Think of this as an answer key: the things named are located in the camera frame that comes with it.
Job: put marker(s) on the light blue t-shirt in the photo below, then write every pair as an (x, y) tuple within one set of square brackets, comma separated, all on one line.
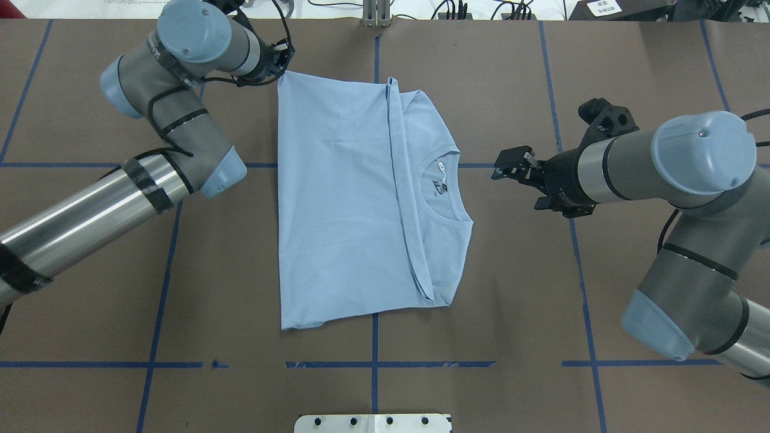
[(361, 228)]

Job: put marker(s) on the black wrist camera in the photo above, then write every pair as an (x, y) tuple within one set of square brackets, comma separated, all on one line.
[(605, 121)]

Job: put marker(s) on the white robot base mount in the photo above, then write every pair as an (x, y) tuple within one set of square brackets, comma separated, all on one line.
[(404, 422)]

